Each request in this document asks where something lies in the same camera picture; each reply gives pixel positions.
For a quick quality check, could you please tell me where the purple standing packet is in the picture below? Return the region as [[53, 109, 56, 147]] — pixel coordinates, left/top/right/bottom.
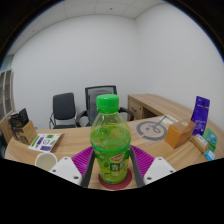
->
[[190, 95, 211, 137]]

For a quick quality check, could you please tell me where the white and maroon mug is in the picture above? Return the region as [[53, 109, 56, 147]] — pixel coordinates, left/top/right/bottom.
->
[[34, 152, 58, 172]]

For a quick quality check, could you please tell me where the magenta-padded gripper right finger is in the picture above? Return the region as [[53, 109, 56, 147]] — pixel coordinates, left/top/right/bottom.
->
[[129, 145, 177, 189]]

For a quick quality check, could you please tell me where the dark printed carton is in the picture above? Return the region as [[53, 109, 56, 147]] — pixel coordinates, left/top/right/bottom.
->
[[7, 107, 30, 129]]

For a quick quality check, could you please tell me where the small beige box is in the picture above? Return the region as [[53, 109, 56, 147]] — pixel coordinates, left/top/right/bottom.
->
[[189, 133, 210, 154]]

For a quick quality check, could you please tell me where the orange cardboard box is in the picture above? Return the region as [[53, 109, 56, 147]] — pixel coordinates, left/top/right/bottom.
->
[[164, 119, 197, 149]]

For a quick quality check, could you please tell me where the dark grey office chair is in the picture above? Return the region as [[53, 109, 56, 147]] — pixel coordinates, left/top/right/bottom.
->
[[49, 92, 78, 130]]

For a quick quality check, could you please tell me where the dark carton with orange label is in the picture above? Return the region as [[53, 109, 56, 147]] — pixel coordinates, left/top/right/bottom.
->
[[13, 119, 38, 146]]

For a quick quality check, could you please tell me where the small green box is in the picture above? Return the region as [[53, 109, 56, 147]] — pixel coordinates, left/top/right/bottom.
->
[[201, 127, 218, 153]]

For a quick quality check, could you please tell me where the black mesh office chair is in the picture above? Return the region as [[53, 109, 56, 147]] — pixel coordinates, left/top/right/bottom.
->
[[75, 85, 135, 128]]

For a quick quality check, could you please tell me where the white mat with grey ring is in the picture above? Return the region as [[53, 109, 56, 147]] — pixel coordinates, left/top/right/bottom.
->
[[135, 114, 179, 143]]

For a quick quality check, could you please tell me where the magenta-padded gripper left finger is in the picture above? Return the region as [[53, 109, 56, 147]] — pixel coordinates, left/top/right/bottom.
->
[[48, 145, 97, 189]]

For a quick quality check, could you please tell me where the green drink bottle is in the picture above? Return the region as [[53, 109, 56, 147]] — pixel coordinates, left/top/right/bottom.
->
[[89, 93, 132, 185]]

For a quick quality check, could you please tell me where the wooden side desk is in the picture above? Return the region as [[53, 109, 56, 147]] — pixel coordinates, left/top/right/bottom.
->
[[127, 93, 198, 121]]

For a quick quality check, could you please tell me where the small blue box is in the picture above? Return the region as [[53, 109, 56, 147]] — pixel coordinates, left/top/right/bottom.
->
[[204, 149, 217, 162]]

